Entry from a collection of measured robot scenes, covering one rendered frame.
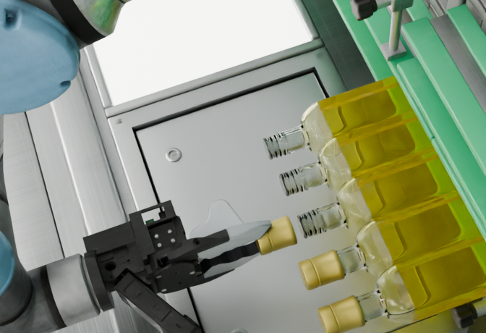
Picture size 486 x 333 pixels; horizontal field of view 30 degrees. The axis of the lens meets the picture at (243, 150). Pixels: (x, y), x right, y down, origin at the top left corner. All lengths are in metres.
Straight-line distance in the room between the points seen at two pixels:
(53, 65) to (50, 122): 0.75
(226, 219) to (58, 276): 0.20
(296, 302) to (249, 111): 0.30
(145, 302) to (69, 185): 0.34
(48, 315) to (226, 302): 0.25
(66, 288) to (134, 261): 0.08
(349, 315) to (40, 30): 0.54
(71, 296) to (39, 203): 0.32
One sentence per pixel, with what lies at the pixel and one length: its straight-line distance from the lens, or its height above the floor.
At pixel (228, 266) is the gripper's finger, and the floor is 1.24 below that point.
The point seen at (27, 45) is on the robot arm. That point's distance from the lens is 0.61.
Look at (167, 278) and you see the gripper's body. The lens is 1.04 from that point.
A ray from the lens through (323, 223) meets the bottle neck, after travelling 1.05.
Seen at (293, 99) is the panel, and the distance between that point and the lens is 1.31.
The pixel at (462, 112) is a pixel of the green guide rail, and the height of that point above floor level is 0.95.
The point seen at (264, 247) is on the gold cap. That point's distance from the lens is 1.04.
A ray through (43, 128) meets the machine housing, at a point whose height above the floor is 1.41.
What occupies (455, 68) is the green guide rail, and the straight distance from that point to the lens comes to 1.02.
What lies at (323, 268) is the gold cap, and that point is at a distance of 1.02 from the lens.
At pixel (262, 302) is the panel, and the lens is 1.16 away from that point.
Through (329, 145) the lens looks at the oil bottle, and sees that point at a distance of 1.08.
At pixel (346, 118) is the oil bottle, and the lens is 1.11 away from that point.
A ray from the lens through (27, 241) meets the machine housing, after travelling 1.31.
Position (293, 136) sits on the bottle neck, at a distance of 1.11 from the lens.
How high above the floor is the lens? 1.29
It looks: 6 degrees down
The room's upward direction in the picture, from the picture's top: 109 degrees counter-clockwise
